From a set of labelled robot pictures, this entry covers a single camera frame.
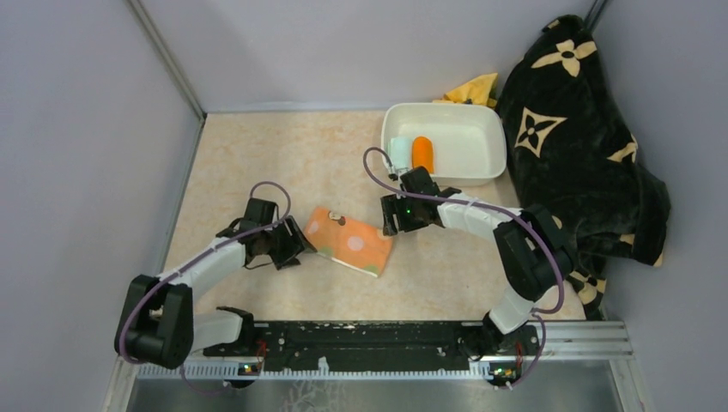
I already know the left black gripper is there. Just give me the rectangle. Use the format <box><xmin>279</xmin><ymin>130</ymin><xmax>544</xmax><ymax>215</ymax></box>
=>
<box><xmin>261</xmin><ymin>215</ymin><xmax>317</xmax><ymax>270</ymax></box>

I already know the orange polka dot towel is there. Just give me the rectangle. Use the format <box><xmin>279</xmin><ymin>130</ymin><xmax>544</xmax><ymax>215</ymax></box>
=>
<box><xmin>303</xmin><ymin>207</ymin><xmax>394</xmax><ymax>277</ymax></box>

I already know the light mint green towel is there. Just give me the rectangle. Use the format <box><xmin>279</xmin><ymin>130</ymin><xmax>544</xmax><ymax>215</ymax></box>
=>
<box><xmin>387</xmin><ymin>136</ymin><xmax>414</xmax><ymax>173</ymax></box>

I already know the plain bright orange towel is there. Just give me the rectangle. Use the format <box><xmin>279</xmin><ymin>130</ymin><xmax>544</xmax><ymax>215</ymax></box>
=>
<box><xmin>411</xmin><ymin>136</ymin><xmax>434</xmax><ymax>173</ymax></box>

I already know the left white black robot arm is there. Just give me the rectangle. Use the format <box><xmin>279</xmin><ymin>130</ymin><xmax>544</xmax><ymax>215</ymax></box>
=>
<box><xmin>114</xmin><ymin>197</ymin><xmax>315</xmax><ymax>369</ymax></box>

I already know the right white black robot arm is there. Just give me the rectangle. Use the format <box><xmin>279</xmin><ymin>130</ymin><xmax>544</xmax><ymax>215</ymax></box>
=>
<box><xmin>380</xmin><ymin>167</ymin><xmax>576</xmax><ymax>354</ymax></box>

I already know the white plastic bin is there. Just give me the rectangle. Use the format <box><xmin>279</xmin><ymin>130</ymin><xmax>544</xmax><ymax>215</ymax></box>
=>
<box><xmin>380</xmin><ymin>103</ymin><xmax>507</xmax><ymax>188</ymax></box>

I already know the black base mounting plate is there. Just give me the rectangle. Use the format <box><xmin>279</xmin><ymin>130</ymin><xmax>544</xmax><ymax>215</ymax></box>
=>
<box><xmin>203</xmin><ymin>321</ymin><xmax>539</xmax><ymax>373</ymax></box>

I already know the yellow towel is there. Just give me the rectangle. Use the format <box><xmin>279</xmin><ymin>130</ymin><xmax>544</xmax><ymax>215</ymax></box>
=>
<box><xmin>433</xmin><ymin>73</ymin><xmax>498</xmax><ymax>109</ymax></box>

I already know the black floral blanket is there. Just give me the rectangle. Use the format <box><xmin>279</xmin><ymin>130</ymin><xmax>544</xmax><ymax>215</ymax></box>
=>
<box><xmin>495</xmin><ymin>15</ymin><xmax>670</xmax><ymax>320</ymax></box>

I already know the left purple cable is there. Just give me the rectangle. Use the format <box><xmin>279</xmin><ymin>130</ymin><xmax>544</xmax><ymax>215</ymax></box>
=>
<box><xmin>116</xmin><ymin>181</ymin><xmax>292</xmax><ymax>397</ymax></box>

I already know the purple cable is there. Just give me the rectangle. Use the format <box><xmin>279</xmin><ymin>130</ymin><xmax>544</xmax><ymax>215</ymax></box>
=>
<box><xmin>362</xmin><ymin>146</ymin><xmax>567</xmax><ymax>391</ymax></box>
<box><xmin>116</xmin><ymin>181</ymin><xmax>292</xmax><ymax>397</ymax></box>

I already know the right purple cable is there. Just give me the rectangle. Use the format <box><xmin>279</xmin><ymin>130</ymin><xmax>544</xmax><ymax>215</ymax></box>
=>
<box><xmin>362</xmin><ymin>146</ymin><xmax>567</xmax><ymax>391</ymax></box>

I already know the aluminium frame rail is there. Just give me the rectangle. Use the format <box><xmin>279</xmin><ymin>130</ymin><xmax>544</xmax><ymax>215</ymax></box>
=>
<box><xmin>104</xmin><ymin>320</ymin><xmax>652</xmax><ymax>411</ymax></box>

